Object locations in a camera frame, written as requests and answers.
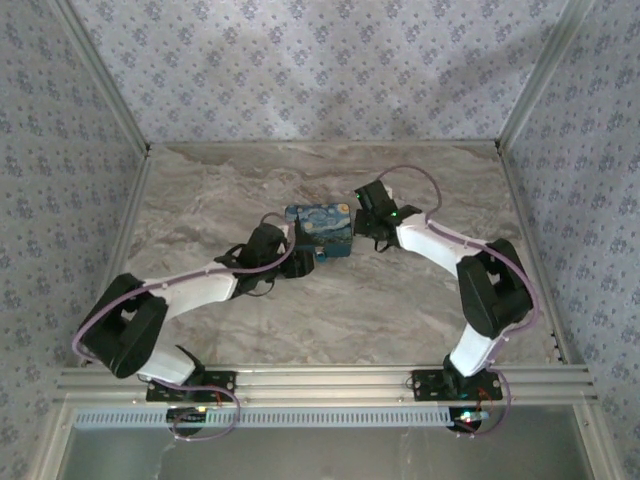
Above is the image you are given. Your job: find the aluminium side rail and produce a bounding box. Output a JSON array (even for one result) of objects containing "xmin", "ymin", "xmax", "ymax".
[
  {"xmin": 497, "ymin": 149, "xmax": 574, "ymax": 365},
  {"xmin": 74, "ymin": 152, "xmax": 154, "ymax": 369}
]

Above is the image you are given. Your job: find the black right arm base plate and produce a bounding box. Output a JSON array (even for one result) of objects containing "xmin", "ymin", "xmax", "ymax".
[{"xmin": 410, "ymin": 369, "xmax": 503, "ymax": 403}]

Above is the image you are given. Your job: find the small black circuit board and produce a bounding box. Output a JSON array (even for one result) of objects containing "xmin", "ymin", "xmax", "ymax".
[
  {"xmin": 448, "ymin": 407, "xmax": 492, "ymax": 433},
  {"xmin": 166, "ymin": 406, "xmax": 212, "ymax": 427}
]

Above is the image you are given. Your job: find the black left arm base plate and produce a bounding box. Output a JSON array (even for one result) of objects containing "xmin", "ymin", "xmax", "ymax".
[{"xmin": 145, "ymin": 370, "xmax": 238, "ymax": 403}]

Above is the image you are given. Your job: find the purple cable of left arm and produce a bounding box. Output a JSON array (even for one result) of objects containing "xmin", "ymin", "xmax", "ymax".
[{"xmin": 72, "ymin": 212, "xmax": 242, "ymax": 442}]

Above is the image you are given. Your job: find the aluminium corner post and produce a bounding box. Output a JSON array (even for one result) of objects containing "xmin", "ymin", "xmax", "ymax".
[
  {"xmin": 493, "ymin": 0, "xmax": 597, "ymax": 152},
  {"xmin": 52, "ymin": 0, "xmax": 152, "ymax": 157}
]

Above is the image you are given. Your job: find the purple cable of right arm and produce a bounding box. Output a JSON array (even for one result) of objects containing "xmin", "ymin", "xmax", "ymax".
[{"xmin": 372, "ymin": 164, "xmax": 543, "ymax": 439}]

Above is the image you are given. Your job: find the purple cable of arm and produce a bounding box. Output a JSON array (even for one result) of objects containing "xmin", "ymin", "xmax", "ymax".
[
  {"xmin": 372, "ymin": 164, "xmax": 543, "ymax": 439},
  {"xmin": 72, "ymin": 212, "xmax": 242, "ymax": 442}
]

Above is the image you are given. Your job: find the grey slotted cable duct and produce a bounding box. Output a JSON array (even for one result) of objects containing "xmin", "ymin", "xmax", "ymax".
[{"xmin": 72, "ymin": 406, "xmax": 452, "ymax": 430}]

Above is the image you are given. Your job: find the aluminium front rail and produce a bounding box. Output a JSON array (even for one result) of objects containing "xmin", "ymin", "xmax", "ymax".
[{"xmin": 54, "ymin": 363, "xmax": 599, "ymax": 406}]

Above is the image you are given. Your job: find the blue starry night print box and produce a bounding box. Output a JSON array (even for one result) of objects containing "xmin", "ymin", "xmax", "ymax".
[{"xmin": 283, "ymin": 201, "xmax": 352, "ymax": 259}]

